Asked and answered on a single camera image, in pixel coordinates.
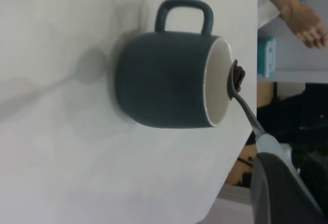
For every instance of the white printed shirt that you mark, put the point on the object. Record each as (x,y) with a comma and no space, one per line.
(266,13)

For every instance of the bystander bare hand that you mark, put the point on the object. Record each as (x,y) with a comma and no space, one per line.
(314,33)

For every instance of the dark blue ceramic mug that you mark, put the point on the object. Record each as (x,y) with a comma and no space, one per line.
(159,80)

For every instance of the light blue box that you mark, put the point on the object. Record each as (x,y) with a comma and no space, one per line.
(267,57)

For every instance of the few scooped coffee beans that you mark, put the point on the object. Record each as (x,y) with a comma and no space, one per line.
(238,76)

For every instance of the grey shelf board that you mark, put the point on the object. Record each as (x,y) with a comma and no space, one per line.
(294,63)

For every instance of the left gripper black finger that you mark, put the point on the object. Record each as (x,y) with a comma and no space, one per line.
(276,195)

